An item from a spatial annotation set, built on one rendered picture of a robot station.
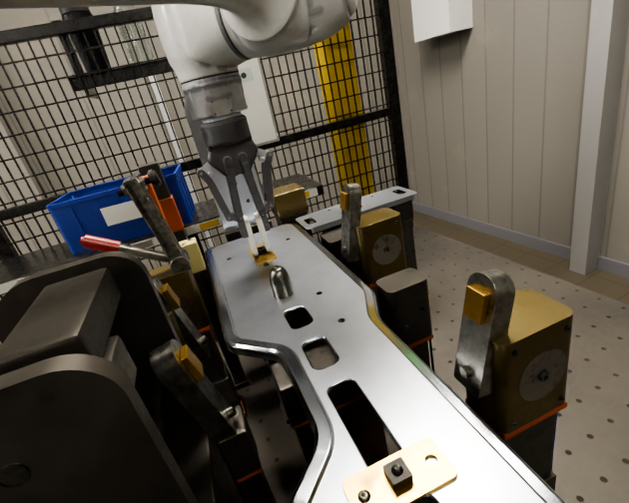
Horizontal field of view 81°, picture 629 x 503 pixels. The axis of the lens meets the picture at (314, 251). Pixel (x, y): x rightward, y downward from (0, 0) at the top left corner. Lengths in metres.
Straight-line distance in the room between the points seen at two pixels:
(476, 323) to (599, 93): 1.96
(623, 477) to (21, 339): 0.73
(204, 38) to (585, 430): 0.82
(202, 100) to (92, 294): 0.37
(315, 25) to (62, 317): 0.41
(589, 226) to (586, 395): 1.69
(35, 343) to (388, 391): 0.29
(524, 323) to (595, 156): 1.96
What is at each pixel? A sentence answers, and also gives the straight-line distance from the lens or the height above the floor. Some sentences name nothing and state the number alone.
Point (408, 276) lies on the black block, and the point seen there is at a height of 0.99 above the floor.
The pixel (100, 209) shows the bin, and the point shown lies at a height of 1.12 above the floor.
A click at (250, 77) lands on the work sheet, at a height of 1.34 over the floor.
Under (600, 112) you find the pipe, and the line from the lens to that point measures 2.28.
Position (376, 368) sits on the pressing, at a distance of 0.42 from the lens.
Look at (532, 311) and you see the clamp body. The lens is 0.42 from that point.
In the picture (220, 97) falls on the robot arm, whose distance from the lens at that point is 0.60.
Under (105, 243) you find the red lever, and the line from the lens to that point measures 0.67.
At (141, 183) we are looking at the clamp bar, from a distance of 0.64.
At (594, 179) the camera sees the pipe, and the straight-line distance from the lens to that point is 2.36.
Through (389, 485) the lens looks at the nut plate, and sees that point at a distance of 0.34.
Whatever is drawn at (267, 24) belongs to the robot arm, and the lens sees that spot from 0.49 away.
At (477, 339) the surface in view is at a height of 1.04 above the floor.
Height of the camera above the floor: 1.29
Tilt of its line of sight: 24 degrees down
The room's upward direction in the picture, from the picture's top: 13 degrees counter-clockwise
